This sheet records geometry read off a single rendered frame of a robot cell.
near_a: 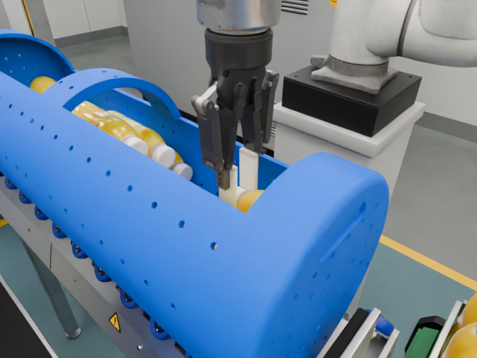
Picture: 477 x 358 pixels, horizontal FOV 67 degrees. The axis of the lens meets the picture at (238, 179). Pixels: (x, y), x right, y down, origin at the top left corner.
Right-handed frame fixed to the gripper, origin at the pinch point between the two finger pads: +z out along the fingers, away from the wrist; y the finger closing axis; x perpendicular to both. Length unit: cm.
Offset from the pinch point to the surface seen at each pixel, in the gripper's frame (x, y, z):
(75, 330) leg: -80, 12, 110
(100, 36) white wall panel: -487, -242, 107
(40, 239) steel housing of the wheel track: -39.3, 18.1, 24.7
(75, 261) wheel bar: -24.4, 17.2, 21.0
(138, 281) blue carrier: 3.4, 19.5, 1.4
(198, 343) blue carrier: 12.6, 19.6, 2.4
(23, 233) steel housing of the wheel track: -48, 19, 28
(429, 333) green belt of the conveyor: 28.5, -13.4, 23.4
